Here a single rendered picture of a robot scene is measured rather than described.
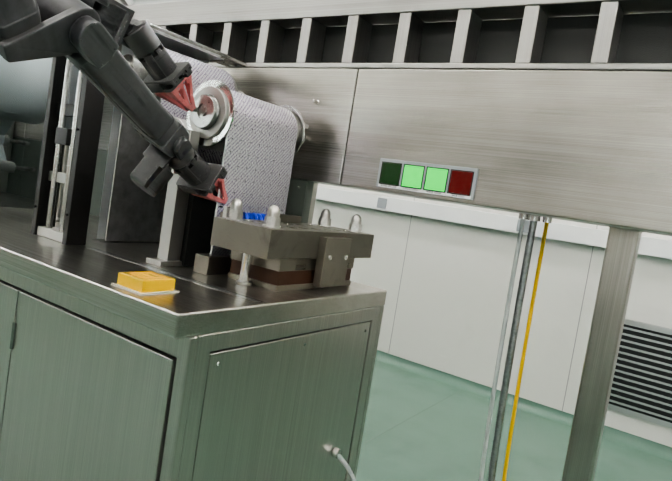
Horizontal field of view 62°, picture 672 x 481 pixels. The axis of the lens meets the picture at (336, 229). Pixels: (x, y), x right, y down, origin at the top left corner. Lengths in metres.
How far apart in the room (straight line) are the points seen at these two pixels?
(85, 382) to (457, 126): 0.93
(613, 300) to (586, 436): 0.31
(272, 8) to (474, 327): 2.62
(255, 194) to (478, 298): 2.60
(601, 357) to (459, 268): 2.47
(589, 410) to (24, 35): 1.26
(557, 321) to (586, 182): 2.46
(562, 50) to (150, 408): 1.09
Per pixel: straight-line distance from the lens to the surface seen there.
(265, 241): 1.10
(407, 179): 1.34
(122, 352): 1.06
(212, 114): 1.26
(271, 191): 1.38
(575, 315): 3.61
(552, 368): 3.68
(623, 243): 1.37
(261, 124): 1.33
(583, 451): 1.45
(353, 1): 1.56
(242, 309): 0.99
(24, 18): 0.71
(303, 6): 1.65
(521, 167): 1.25
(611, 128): 1.23
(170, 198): 1.30
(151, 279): 1.01
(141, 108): 0.96
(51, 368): 1.25
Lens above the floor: 1.12
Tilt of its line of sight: 4 degrees down
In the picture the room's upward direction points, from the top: 9 degrees clockwise
